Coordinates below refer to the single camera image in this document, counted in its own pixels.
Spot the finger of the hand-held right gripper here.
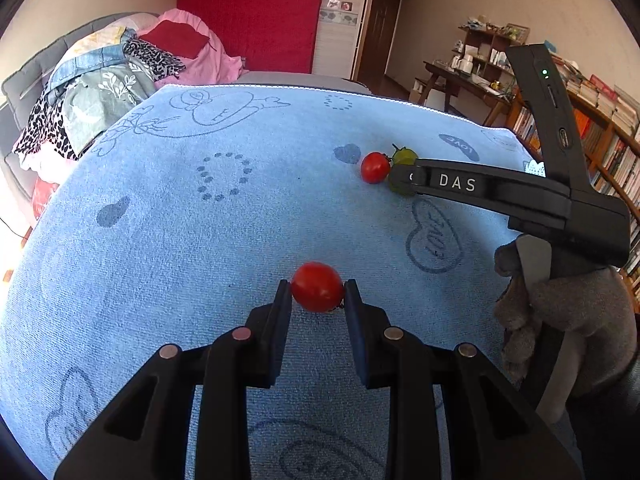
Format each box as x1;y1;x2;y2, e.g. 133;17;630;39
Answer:
387;157;572;222

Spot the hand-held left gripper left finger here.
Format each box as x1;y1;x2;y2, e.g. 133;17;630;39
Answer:
52;280;293;480

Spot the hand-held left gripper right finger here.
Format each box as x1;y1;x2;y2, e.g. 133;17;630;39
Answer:
344;279;584;480

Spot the small red tomato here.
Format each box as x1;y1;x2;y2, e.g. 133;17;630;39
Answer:
360;151;391;185
290;261;346;314

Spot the small green tomato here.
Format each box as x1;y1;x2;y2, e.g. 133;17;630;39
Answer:
388;144;420;196

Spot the person's right hand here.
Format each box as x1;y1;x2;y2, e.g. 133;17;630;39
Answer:
494;240;640;399

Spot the wooden bookshelf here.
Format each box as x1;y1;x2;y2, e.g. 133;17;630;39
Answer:
504;57;640;288

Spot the dark wooden desk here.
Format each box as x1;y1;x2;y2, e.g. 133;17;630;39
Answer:
414;61;517;127

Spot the blue printed blanket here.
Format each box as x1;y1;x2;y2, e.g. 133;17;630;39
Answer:
0;82;578;480

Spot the stack of books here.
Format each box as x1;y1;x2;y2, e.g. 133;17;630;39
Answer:
549;54;640;133

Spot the wooden desk hutch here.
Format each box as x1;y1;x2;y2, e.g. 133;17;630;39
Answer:
451;24;531;75

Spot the dark wooden door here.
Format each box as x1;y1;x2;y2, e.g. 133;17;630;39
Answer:
356;0;417;107

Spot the white wardrobe door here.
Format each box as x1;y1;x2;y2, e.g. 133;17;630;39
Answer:
311;0;374;82

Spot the pink cloth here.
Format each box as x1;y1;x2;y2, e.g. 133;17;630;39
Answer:
139;8;247;87

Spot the floral grey quilt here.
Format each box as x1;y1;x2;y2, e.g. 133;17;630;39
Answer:
59;56;159;154

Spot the leopard print cloth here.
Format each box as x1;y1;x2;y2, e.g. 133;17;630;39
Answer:
12;81;82;162
121;38;187;82

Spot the blue denim cloth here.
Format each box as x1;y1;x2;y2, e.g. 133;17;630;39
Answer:
49;36;138;92

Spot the pile of clothes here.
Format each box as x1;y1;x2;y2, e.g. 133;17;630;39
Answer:
0;12;162;203

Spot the red padded wall panel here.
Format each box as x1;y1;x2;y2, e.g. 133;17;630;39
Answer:
176;0;329;76

